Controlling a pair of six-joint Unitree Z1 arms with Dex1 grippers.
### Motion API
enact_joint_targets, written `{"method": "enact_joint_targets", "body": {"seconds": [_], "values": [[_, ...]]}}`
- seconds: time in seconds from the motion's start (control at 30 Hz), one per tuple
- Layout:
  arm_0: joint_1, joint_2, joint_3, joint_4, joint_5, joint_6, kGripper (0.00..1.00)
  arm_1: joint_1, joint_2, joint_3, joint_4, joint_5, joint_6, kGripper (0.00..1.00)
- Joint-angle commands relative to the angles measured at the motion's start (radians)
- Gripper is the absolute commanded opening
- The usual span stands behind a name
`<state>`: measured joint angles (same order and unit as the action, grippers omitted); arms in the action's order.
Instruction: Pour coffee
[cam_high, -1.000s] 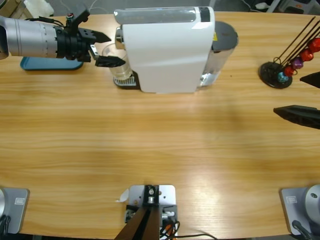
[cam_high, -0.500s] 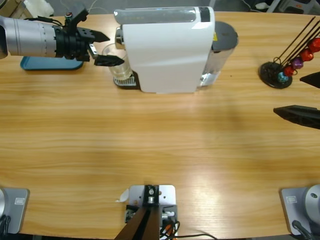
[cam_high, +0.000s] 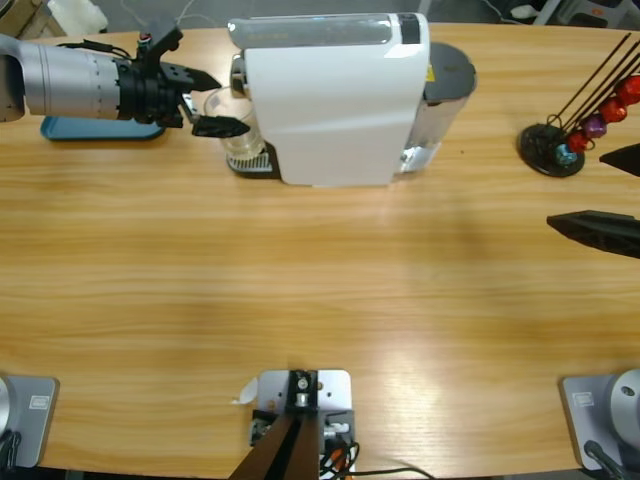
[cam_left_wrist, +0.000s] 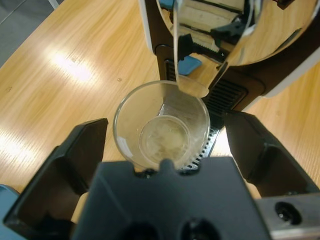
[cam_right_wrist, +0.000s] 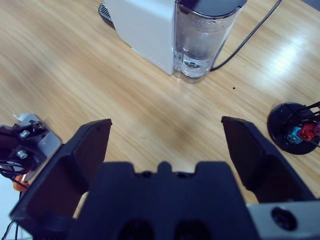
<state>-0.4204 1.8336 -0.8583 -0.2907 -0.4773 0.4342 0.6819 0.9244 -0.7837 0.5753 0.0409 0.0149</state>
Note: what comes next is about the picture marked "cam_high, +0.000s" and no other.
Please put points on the white capsule coffee machine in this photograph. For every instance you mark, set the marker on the white capsule coffee machine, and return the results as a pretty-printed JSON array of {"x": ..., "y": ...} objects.
[{"x": 325, "y": 115}]

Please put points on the teal plastic tray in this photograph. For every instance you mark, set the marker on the teal plastic tray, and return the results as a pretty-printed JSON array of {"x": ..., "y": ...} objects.
[{"x": 100, "y": 129}]

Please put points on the purple coffee capsule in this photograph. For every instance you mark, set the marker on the purple coffee capsule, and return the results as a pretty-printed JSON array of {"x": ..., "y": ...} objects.
[{"x": 595, "y": 126}]

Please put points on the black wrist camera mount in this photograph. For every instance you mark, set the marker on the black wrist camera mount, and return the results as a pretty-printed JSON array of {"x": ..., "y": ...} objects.
[{"x": 160, "y": 37}]

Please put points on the silver coffee machine lever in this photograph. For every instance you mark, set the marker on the silver coffee machine lever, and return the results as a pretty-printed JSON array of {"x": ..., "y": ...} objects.
[{"x": 300, "y": 32}]

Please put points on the teal coffee capsule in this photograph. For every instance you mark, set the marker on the teal coffee capsule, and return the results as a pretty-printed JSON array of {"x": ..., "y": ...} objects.
[{"x": 565, "y": 155}]

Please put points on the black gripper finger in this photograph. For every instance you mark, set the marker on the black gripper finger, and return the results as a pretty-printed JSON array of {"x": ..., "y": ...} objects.
[
  {"x": 220, "y": 126},
  {"x": 625, "y": 159},
  {"x": 605, "y": 231},
  {"x": 190, "y": 77}
]

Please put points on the white foam block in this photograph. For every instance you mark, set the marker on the white foam block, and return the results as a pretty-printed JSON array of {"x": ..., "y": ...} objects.
[{"x": 80, "y": 15}]

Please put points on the water tank with grey lid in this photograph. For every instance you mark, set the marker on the water tank with grey lid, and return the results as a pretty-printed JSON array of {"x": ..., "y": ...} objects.
[{"x": 450, "y": 70}]

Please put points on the drip tray with metal grate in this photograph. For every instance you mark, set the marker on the drip tray with metal grate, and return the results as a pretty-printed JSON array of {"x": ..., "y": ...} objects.
[{"x": 255, "y": 167}]

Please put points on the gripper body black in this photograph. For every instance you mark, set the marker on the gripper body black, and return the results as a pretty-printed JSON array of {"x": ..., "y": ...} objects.
[{"x": 150, "y": 97}]

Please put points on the black capsule holder with rods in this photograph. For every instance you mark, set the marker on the black capsule holder with rods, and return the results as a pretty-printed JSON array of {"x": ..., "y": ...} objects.
[{"x": 537, "y": 145}]

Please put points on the clear glass cup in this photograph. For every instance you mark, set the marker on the clear glass cup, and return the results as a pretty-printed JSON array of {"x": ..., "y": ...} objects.
[{"x": 240, "y": 142}]

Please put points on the white shoe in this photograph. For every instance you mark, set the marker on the white shoe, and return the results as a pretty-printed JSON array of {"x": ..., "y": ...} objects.
[{"x": 522, "y": 10}]

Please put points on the white tape piece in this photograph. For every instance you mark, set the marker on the white tape piece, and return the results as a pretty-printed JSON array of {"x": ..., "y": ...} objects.
[{"x": 247, "y": 392}]

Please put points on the white block with dark post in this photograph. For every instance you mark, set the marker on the white block with dark post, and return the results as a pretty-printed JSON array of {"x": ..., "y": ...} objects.
[{"x": 330, "y": 390}]

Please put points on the cardboard box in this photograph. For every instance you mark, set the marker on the cardboard box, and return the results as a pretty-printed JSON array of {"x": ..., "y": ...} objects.
[{"x": 20, "y": 17}]

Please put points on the red coffee capsule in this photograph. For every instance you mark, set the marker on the red coffee capsule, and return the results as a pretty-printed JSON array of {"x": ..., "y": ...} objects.
[
  {"x": 629, "y": 90},
  {"x": 614, "y": 111},
  {"x": 579, "y": 142}
]

